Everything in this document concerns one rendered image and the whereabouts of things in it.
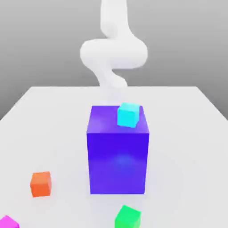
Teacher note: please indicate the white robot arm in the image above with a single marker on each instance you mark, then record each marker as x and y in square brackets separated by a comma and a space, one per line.
[114, 53]

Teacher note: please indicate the small cyan cube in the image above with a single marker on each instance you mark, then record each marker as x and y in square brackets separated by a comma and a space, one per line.
[127, 116]

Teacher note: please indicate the small orange cube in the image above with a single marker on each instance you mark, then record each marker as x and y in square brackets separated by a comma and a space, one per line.
[40, 185]

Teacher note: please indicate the small green cube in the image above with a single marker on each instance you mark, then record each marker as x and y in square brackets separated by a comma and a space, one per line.
[127, 218]

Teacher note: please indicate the small magenta cube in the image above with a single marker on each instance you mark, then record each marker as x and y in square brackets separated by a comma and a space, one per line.
[8, 222]

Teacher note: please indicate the large purple box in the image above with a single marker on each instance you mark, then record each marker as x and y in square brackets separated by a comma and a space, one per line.
[117, 160]

